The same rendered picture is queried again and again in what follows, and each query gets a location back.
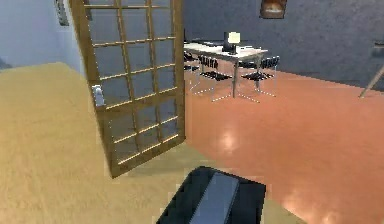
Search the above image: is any wooden glass-paned room door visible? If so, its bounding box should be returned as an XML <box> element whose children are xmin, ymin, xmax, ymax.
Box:
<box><xmin>68</xmin><ymin>0</ymin><xmax>187</xmax><ymax>179</ymax></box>

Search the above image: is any white dining table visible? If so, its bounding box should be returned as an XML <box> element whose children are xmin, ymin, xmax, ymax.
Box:
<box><xmin>183</xmin><ymin>40</ymin><xmax>269</xmax><ymax>99</ymax></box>

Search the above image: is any cream shade table lamp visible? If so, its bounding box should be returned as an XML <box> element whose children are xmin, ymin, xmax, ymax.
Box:
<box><xmin>222</xmin><ymin>31</ymin><xmax>242</xmax><ymax>55</ymax></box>

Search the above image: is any wooden slanted leg furniture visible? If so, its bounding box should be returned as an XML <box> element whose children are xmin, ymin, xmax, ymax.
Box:
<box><xmin>358</xmin><ymin>40</ymin><xmax>384</xmax><ymax>99</ymax></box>

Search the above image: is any black metal-frame chair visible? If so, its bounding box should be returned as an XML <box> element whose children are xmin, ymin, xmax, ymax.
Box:
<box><xmin>183</xmin><ymin>51</ymin><xmax>202</xmax><ymax>93</ymax></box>
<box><xmin>197</xmin><ymin>55</ymin><xmax>233</xmax><ymax>103</ymax></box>
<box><xmin>238</xmin><ymin>55</ymin><xmax>281</xmax><ymax>104</ymax></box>

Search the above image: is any silver door handle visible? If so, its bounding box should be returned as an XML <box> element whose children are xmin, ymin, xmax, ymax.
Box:
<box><xmin>91</xmin><ymin>84</ymin><xmax>105</xmax><ymax>108</ymax></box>

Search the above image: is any orange framed wall picture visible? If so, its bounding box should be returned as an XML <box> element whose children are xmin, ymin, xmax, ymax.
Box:
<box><xmin>259</xmin><ymin>0</ymin><xmax>288</xmax><ymax>20</ymax></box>

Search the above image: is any grey framed wall picture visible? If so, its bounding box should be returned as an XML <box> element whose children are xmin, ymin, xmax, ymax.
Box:
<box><xmin>54</xmin><ymin>0</ymin><xmax>70</xmax><ymax>27</ymax></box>

